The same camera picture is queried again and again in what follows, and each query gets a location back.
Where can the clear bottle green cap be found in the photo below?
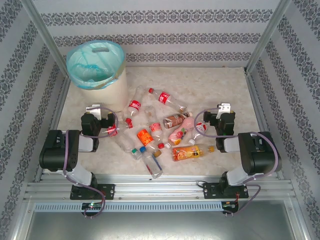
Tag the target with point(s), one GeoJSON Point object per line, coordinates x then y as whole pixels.
{"type": "Point", "coordinates": [135, 151]}

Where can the clear bottle red white label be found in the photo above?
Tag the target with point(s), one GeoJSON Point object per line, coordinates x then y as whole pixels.
{"type": "Point", "coordinates": [201, 127]}

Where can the grey metal sheet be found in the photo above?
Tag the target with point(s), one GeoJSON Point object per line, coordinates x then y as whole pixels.
{"type": "Point", "coordinates": [160, 227]}

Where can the small circuit board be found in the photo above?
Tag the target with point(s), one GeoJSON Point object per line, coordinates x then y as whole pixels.
{"type": "Point", "coordinates": [230, 205]}
{"type": "Point", "coordinates": [91, 206]}

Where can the clear bottle orange label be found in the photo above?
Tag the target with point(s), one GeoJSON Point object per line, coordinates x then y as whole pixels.
{"type": "Point", "coordinates": [144, 136]}

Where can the aluminium side rail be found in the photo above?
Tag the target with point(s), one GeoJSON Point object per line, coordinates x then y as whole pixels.
{"type": "Point", "coordinates": [257, 100]}
{"type": "Point", "coordinates": [60, 107]}

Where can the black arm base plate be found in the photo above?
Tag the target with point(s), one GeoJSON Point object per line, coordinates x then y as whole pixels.
{"type": "Point", "coordinates": [210, 191]}
{"type": "Point", "coordinates": [107, 191]}

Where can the clear unlabelled plastic bottle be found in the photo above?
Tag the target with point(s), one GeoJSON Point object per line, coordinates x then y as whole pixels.
{"type": "Point", "coordinates": [150, 112]}

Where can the clear bottle blue cap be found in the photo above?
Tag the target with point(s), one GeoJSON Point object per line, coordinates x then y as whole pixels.
{"type": "Point", "coordinates": [152, 166]}

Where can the clear bottle pink label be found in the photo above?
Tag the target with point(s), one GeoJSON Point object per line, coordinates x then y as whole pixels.
{"type": "Point", "coordinates": [155, 128]}

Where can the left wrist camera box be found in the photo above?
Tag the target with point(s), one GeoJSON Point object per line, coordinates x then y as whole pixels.
{"type": "Point", "coordinates": [93, 110]}

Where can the square clear bottle green band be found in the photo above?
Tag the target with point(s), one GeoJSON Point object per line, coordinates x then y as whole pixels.
{"type": "Point", "coordinates": [121, 117]}

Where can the brown label drink bottle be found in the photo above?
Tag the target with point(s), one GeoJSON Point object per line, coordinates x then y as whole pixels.
{"type": "Point", "coordinates": [175, 120]}

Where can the orange juice bottle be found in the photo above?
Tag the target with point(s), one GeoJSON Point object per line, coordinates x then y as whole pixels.
{"type": "Point", "coordinates": [187, 153]}

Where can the wide aluminium mounting rail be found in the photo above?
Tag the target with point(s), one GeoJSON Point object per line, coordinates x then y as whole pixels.
{"type": "Point", "coordinates": [155, 190]}

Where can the clear bottle small red label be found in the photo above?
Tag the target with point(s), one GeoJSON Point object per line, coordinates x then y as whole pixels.
{"type": "Point", "coordinates": [113, 131]}

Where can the aluminium frame post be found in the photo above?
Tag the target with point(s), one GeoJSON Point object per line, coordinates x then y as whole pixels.
{"type": "Point", "coordinates": [45, 37]}
{"type": "Point", "coordinates": [267, 37]}

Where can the clear cola bottle red label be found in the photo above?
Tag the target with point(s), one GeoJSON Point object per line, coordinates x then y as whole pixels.
{"type": "Point", "coordinates": [164, 97]}
{"type": "Point", "coordinates": [135, 105]}

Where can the white bin with blue bag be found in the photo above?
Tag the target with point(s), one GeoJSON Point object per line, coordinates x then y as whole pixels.
{"type": "Point", "coordinates": [82, 65]}

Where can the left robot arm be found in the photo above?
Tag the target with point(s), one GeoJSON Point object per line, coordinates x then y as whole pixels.
{"type": "Point", "coordinates": [57, 152]}

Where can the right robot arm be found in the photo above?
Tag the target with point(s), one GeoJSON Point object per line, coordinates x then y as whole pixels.
{"type": "Point", "coordinates": [260, 155]}

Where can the pink yoghurt drink bottle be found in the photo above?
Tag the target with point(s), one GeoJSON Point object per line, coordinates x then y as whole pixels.
{"type": "Point", "coordinates": [180, 132]}

